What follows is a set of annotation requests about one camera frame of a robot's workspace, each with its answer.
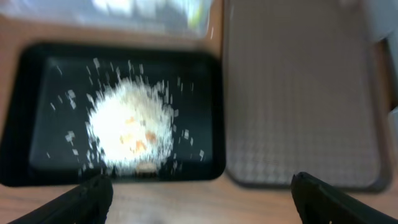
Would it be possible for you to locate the pile of rice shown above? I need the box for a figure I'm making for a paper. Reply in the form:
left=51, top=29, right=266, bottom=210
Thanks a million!
left=46, top=57, right=206, bottom=178

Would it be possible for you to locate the yellow green snack wrapper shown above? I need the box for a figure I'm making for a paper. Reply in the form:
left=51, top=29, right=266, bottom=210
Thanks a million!
left=187, top=0, right=209, bottom=29

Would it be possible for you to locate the clear plastic waste bin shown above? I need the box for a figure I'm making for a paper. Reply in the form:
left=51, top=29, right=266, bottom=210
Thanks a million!
left=1, top=0, right=213, bottom=39

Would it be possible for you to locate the black waste tray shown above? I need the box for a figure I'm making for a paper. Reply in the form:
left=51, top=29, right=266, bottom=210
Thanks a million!
left=0, top=42, right=226, bottom=187

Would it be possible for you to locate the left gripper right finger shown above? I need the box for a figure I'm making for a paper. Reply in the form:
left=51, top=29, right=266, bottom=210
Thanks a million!
left=290, top=172, right=397, bottom=224

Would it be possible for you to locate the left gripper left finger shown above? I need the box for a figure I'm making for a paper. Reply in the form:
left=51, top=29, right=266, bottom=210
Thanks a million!
left=12, top=174, right=113, bottom=224

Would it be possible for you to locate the brown serving tray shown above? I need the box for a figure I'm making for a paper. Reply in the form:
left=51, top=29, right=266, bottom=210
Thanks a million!
left=222, top=0, right=392, bottom=192

